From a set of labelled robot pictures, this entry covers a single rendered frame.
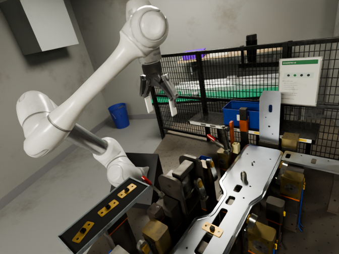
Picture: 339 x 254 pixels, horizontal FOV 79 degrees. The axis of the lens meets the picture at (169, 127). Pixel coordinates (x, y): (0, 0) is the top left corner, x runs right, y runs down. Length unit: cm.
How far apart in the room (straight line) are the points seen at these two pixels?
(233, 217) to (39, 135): 84
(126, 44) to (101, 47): 408
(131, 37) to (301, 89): 121
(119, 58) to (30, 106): 48
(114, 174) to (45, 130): 56
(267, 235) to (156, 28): 78
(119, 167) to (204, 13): 306
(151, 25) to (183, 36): 335
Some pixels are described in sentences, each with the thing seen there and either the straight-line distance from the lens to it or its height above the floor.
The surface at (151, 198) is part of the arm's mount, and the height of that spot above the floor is 78.
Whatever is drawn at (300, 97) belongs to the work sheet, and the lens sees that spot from 160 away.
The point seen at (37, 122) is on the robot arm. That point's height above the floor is 155.
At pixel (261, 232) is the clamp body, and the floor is 105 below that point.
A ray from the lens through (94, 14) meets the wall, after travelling 469.
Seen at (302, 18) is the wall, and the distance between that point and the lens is 385.
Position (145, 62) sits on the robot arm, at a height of 167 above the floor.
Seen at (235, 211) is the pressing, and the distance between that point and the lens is 102.
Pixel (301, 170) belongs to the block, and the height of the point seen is 98.
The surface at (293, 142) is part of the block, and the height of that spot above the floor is 104.
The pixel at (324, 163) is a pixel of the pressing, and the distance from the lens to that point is 134.
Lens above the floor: 178
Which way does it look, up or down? 26 degrees down
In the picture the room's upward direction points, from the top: 12 degrees counter-clockwise
